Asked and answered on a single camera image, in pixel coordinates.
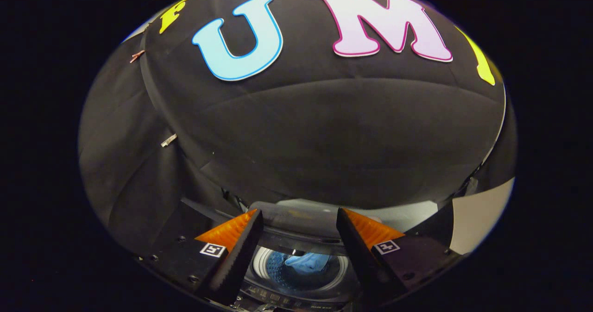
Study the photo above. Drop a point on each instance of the dark washing machine lid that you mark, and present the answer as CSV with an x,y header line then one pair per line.
x,y
301,221

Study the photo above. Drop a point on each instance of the white cloth clip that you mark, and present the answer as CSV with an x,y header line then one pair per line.
x,y
168,140

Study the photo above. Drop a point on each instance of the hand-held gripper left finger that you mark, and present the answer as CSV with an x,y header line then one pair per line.
x,y
236,261

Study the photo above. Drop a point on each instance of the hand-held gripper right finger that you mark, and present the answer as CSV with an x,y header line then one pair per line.
x,y
359,261

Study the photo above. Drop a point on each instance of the black backdrop cloth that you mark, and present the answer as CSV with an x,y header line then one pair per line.
x,y
324,131

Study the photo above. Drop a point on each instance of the dark grey washing machine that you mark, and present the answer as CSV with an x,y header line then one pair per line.
x,y
301,293

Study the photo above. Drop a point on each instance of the light blue shirt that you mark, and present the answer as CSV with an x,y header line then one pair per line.
x,y
308,263

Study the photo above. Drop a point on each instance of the copper cloth clip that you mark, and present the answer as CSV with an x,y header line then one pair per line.
x,y
137,55

